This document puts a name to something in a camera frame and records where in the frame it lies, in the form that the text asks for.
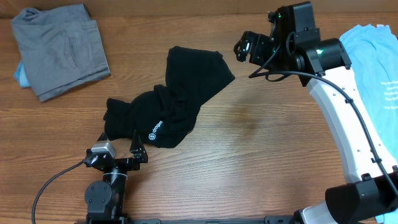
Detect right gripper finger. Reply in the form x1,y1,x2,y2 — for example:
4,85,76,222
242,31,258,42
233,40,246,62

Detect black t-shirt with logo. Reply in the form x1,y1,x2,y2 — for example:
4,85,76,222
103,46,235,148

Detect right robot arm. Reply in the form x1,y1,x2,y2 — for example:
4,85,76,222
234,1,397,224

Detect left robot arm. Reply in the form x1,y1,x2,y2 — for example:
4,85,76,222
83,133,148,224

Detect folded grey trousers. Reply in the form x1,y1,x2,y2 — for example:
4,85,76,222
11,4,111,102

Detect blue cloth under trousers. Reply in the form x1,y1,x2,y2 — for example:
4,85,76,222
14,61,30,88

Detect light blue t-shirt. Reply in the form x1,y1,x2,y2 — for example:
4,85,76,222
340,24,397,159

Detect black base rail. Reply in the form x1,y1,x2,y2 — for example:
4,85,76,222
76,215,292,224

